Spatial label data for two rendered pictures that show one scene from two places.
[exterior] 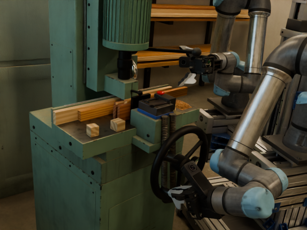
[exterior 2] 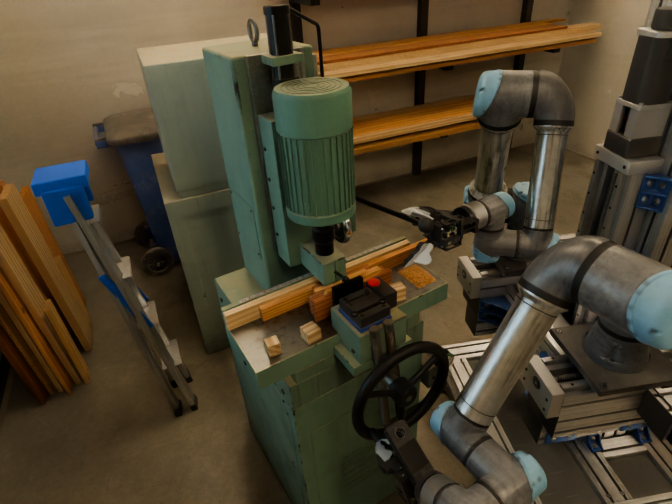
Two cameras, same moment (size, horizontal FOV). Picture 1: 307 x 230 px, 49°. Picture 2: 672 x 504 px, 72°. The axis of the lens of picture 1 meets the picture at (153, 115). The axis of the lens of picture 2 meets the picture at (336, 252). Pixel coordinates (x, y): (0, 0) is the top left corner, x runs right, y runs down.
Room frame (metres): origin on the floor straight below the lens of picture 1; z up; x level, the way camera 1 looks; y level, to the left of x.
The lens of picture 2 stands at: (0.28, -0.18, 1.71)
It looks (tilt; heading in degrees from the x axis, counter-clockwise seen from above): 33 degrees down; 16
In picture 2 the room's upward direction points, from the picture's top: 4 degrees counter-clockwise
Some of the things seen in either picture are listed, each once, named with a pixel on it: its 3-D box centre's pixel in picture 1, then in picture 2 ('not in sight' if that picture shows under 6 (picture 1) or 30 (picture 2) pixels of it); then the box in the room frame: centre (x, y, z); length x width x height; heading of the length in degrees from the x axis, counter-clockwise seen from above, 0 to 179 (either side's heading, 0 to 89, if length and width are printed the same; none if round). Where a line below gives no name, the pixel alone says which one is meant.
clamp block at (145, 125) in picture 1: (156, 122); (368, 324); (1.15, -0.01, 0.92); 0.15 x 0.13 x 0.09; 135
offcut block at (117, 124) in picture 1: (117, 124); (310, 332); (1.09, 0.12, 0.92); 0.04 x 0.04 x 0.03; 49
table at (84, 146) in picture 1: (140, 125); (350, 319); (1.21, 0.05, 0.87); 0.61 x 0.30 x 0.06; 135
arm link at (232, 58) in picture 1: (226, 61); (491, 210); (1.45, -0.30, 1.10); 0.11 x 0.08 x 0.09; 135
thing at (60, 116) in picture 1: (120, 102); (325, 281); (1.30, 0.14, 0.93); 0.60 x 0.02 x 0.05; 135
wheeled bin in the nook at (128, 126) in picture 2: not in sight; (169, 189); (2.67, 1.59, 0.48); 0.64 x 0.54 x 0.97; 130
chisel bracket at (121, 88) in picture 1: (120, 87); (323, 262); (1.30, 0.14, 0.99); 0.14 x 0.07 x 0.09; 45
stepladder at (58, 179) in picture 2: not in sight; (129, 303); (1.47, 1.02, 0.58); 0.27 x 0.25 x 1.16; 128
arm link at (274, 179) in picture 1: (262, 183); (504, 477); (0.80, -0.32, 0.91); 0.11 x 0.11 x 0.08; 45
